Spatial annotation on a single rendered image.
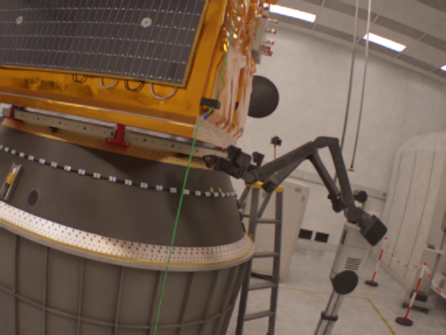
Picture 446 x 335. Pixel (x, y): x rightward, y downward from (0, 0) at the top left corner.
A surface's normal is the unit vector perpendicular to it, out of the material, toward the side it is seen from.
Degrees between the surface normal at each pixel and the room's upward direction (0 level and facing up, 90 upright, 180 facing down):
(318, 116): 90
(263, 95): 90
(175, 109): 94
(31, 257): 90
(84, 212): 62
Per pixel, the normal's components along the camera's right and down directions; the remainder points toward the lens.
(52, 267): 0.07, 0.07
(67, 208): 0.20, -0.39
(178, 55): -0.14, 0.02
